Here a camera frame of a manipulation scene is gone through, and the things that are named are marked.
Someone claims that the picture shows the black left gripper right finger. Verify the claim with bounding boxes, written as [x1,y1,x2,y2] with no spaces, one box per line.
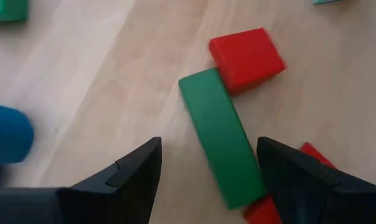
[256,136,376,224]

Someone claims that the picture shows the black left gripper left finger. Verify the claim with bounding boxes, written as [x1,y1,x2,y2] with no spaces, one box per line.
[0,136,163,224]

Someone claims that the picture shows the green long block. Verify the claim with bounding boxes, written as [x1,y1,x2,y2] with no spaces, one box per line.
[177,67,268,210]

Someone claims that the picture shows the red half-cylinder block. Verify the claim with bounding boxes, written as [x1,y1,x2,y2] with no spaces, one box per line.
[208,27,288,96]

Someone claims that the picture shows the red wedge block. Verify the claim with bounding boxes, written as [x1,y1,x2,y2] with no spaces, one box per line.
[299,141,338,170]

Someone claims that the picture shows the blue half-cylinder block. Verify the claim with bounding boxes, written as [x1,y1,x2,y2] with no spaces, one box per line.
[0,102,35,188]

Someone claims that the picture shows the green cube block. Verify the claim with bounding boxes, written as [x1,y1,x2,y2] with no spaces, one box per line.
[0,0,30,24]

